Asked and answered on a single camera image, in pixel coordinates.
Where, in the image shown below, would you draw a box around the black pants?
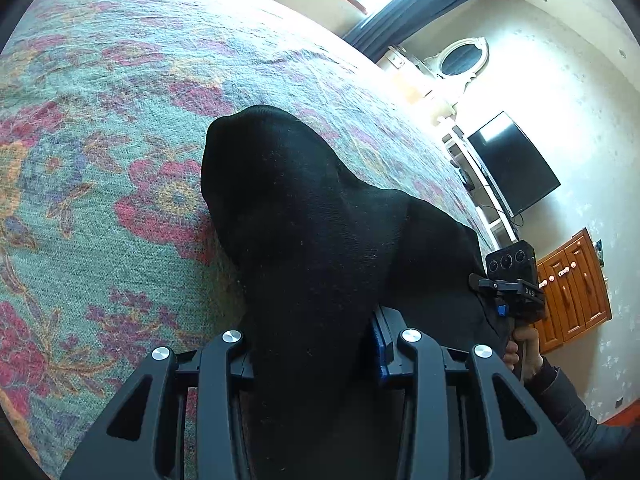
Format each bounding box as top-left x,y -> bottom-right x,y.
201,106 -> 508,479

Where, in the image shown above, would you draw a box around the person's right hand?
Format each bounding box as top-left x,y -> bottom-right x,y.
502,326 -> 544,382

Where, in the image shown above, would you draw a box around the white tv stand shelf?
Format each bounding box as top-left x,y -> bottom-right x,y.
438,117 -> 520,249

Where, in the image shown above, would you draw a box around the orange wooden cabinet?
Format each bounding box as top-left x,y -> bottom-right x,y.
534,228 -> 613,354

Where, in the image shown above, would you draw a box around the black flat television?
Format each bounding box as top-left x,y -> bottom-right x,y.
468,112 -> 561,217

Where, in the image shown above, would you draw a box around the white dresser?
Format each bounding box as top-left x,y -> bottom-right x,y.
378,47 -> 454,125

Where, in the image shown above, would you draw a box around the person's dark right sleeve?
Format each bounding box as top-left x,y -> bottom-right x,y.
525,358 -> 639,479

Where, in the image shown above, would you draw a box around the oval white framed mirror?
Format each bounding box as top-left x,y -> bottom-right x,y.
436,37 -> 489,78

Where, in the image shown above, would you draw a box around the dark blue right curtain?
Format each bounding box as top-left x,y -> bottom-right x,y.
343,0 -> 469,63

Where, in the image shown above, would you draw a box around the floral bedspread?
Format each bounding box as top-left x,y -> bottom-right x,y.
1,0 -> 491,479

